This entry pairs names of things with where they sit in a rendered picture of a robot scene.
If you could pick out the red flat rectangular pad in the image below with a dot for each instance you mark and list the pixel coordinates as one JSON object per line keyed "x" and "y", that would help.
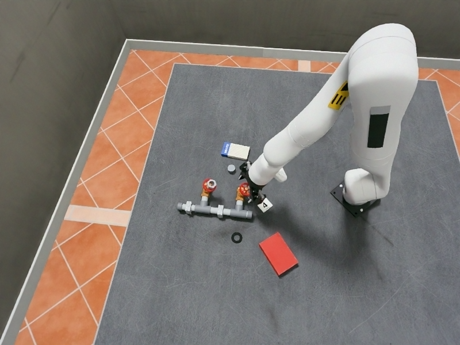
{"x": 278, "y": 253}

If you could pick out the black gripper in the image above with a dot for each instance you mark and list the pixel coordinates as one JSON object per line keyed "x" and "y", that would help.
{"x": 253, "y": 186}

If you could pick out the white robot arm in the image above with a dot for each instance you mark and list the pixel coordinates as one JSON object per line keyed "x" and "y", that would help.
{"x": 379, "y": 76}

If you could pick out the grey pipe tee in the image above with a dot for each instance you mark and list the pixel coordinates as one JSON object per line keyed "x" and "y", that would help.
{"x": 220, "y": 211}

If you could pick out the white tag on silver chain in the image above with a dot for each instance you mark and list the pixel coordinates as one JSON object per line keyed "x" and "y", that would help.
{"x": 265, "y": 205}

